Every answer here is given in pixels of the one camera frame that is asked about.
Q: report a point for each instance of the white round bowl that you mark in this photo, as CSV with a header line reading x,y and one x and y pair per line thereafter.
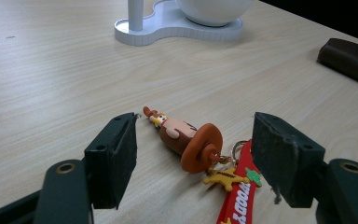
x,y
214,11

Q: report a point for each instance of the white stand with pole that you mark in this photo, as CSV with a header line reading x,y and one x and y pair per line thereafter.
x,y
174,26

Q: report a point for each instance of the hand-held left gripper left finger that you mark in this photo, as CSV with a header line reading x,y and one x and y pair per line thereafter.
x,y
113,161

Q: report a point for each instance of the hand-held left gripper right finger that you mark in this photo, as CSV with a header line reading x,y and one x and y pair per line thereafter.
x,y
284,158

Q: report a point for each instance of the dark brown case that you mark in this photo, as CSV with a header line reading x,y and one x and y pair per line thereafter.
x,y
349,60

